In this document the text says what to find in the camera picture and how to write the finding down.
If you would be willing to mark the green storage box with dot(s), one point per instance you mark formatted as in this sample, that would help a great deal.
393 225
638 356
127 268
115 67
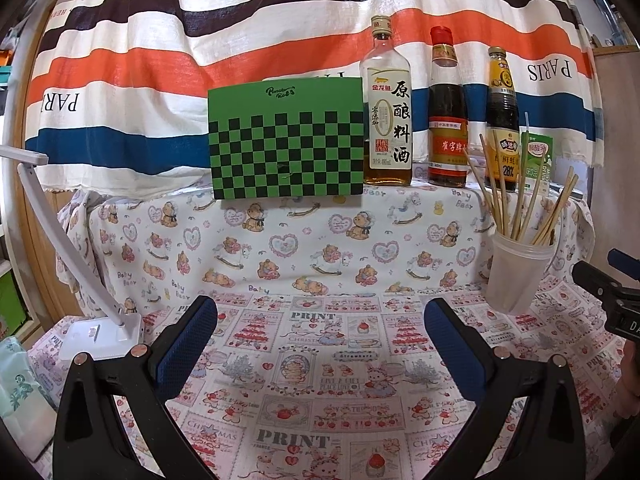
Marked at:
12 307

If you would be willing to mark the red cap dark sauce bottle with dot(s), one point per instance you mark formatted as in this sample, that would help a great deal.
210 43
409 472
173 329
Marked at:
447 150

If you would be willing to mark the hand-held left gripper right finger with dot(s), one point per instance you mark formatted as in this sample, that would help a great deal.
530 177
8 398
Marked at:
455 345

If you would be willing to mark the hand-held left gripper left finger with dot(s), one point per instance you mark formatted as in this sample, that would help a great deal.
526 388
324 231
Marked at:
185 340

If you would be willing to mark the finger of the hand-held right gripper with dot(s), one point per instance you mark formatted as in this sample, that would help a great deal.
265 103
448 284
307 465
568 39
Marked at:
600 282
627 260

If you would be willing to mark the person's right hand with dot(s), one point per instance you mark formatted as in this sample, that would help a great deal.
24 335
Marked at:
631 392

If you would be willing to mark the white desk lamp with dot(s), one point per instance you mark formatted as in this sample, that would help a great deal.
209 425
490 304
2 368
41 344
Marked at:
100 340

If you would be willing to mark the pale green tissue pack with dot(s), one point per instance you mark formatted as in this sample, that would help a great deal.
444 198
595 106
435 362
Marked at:
25 400

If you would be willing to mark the green milk carton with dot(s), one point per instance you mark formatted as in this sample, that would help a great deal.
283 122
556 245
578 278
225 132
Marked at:
540 160

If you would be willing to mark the green checkered box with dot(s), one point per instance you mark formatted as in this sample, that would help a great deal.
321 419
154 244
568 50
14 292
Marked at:
285 150

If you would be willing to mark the strawberry print cloth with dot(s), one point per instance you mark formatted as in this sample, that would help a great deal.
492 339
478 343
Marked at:
320 390

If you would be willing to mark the bunch of chopsticks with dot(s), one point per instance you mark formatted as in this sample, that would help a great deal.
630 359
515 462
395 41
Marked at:
516 227

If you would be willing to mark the translucent plastic cup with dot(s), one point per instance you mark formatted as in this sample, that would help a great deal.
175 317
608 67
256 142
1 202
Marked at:
520 280

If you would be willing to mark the bear print cloth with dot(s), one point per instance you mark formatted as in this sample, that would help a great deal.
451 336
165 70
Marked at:
300 240

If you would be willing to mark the clear cooking wine bottle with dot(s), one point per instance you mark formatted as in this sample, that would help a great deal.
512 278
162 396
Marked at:
387 125

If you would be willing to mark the white drinking straw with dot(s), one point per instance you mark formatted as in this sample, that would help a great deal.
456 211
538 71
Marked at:
526 122

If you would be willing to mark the striped cloth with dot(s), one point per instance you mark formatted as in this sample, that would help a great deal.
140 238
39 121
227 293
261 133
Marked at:
300 20

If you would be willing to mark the yellow cap dark sauce bottle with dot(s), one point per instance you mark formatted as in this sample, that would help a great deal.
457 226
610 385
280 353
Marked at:
502 105

